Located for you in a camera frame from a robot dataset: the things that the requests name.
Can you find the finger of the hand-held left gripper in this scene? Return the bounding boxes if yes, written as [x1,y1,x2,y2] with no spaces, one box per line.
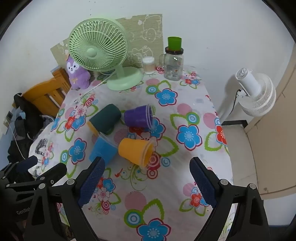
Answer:
[35,163,68,186]
[0,156,39,186]

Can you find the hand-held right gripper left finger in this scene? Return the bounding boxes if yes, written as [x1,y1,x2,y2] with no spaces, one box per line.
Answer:
[24,157,107,241]

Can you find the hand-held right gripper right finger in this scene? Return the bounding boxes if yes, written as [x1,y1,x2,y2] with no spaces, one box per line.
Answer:
[189,157,271,241]

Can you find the yellow plastic cup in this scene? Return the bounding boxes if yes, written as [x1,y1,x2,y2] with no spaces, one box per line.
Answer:
[118,137,155,168]

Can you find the blue plastic cup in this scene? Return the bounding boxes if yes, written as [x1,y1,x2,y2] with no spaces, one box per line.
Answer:
[89,133,118,166]

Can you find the dark green plastic cup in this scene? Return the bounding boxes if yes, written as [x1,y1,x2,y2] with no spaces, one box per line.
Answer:
[89,104,122,135]

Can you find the purple plastic cup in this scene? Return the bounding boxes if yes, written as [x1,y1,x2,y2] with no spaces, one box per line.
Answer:
[124,104,156,128]

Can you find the small bright green cup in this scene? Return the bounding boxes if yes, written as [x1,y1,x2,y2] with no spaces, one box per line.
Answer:
[168,36,182,51]

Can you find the white printed plastic bag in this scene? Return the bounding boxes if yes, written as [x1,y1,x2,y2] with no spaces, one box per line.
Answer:
[30,137,55,176]

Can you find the dark clothes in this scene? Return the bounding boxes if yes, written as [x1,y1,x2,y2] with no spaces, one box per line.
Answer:
[7,93,50,163]

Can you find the wooden chair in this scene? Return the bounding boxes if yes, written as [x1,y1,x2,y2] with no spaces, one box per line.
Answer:
[22,68,72,117]

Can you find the floral tablecloth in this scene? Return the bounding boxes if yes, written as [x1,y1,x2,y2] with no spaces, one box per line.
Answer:
[30,65,234,241]

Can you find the purple plush toy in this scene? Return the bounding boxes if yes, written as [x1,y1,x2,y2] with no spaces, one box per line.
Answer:
[65,54,91,90]

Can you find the white standing fan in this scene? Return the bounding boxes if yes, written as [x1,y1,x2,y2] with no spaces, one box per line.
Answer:
[217,68,277,122]

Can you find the glass jar with black lid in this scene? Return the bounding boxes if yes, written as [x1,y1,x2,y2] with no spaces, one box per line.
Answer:
[159,46,185,81]

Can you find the light green desk fan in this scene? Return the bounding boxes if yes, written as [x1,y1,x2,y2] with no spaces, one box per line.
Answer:
[69,18,144,91]

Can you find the white plastic jar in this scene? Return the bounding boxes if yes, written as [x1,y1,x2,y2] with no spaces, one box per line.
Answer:
[142,56,156,75]

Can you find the thin white cable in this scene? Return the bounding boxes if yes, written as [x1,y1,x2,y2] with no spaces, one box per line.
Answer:
[9,125,26,160]

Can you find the black fan cable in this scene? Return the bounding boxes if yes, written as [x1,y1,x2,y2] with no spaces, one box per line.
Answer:
[231,89,242,112]

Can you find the white fan cable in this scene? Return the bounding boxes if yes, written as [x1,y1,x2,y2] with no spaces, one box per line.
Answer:
[74,70,116,102]

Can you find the beige patterned wall sheet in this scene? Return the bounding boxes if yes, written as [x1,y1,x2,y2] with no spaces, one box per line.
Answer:
[50,14,163,70]

